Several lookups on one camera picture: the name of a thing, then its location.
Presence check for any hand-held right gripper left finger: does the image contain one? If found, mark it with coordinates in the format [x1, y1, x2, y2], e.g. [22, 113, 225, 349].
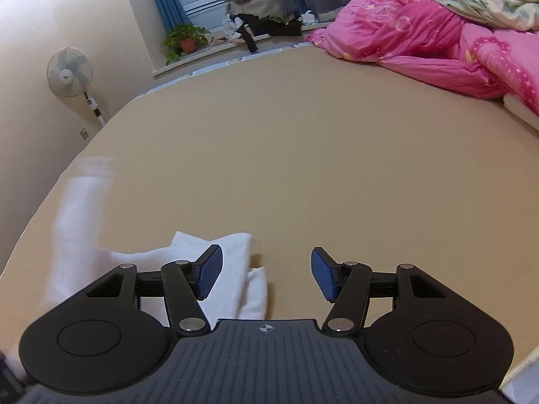
[86, 244, 224, 338]

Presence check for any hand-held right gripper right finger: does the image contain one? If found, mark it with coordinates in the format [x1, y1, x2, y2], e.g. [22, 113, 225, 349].
[311, 247, 447, 338]

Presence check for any white garment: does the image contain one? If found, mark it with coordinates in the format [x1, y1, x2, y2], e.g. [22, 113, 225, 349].
[42, 156, 268, 321]

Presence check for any pile of dark clothes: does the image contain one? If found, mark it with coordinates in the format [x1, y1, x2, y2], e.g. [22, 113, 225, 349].
[222, 0, 303, 53]

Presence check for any beige bed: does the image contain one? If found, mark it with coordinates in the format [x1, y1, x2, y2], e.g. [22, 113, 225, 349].
[0, 44, 539, 404]

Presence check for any potted green plant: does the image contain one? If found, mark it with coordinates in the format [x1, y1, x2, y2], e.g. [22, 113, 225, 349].
[161, 24, 210, 66]

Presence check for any white standing fan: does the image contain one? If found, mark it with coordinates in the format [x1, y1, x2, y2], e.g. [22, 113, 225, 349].
[46, 46, 106, 127]

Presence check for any white pillow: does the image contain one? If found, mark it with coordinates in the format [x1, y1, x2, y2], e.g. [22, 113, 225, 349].
[503, 95, 539, 129]

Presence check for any pink quilt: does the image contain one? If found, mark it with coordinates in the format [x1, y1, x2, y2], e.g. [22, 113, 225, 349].
[305, 0, 539, 116]

